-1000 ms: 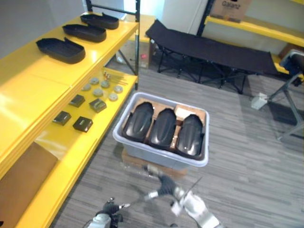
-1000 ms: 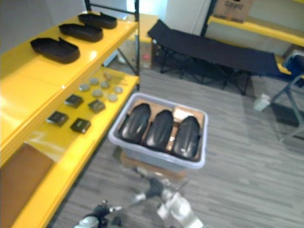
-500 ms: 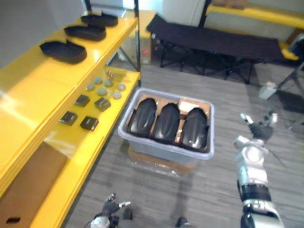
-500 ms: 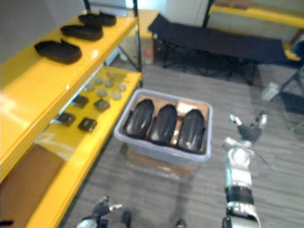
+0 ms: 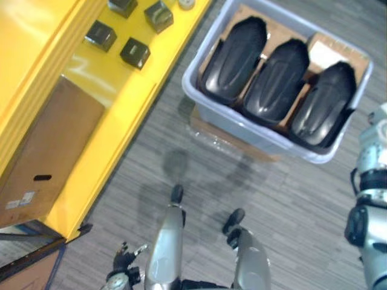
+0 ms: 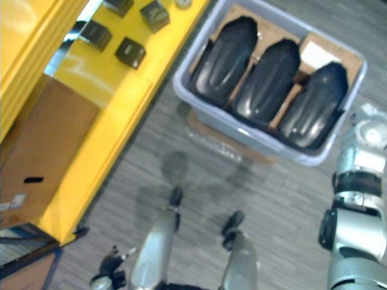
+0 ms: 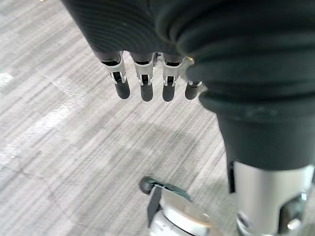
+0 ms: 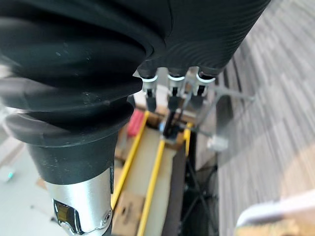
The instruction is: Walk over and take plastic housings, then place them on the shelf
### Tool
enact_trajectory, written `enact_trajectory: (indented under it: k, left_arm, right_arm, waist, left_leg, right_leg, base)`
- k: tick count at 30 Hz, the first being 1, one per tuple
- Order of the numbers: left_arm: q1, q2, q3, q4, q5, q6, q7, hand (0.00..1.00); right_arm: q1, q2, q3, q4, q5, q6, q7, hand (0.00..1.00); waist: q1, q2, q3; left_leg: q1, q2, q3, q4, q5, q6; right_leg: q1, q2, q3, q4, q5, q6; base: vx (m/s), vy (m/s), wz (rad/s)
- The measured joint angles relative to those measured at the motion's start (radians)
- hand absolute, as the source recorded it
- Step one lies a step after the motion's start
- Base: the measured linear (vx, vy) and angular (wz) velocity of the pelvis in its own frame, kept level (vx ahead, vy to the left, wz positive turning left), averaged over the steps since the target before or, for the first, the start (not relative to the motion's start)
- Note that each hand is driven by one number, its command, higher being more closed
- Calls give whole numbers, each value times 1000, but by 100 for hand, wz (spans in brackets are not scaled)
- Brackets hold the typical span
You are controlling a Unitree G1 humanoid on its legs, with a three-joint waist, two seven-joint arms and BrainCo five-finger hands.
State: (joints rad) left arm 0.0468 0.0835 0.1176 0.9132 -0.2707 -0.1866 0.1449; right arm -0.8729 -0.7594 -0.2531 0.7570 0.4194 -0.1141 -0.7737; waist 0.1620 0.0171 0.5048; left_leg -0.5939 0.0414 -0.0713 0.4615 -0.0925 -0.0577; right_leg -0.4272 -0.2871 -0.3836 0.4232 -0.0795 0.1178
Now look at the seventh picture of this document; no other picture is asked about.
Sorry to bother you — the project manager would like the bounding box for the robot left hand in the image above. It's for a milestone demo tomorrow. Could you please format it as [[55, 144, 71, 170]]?
[[60, 0, 315, 236]]

